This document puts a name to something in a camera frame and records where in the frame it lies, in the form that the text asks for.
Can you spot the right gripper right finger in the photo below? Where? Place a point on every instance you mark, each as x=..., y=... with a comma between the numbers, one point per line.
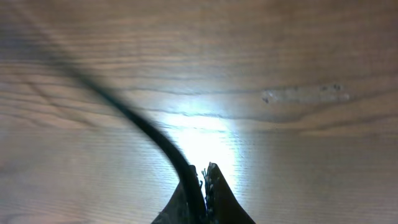
x=221, y=204

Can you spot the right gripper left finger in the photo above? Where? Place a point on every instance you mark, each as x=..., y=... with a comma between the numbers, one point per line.
x=177, y=210

